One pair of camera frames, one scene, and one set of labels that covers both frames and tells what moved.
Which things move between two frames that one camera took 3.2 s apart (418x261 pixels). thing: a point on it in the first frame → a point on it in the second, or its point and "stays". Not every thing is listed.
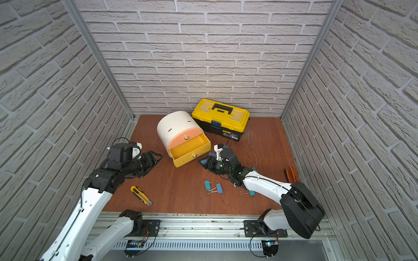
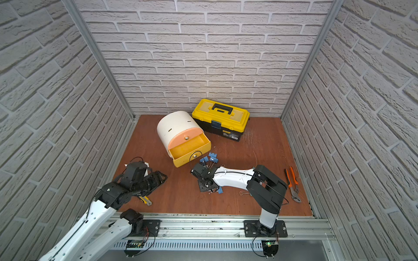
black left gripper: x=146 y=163 → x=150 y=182
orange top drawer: x=182 y=135 stays
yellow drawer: x=191 y=151 stays
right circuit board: x=270 y=248 stays
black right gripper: x=210 y=162 → x=202 y=188
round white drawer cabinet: x=182 y=137 stays
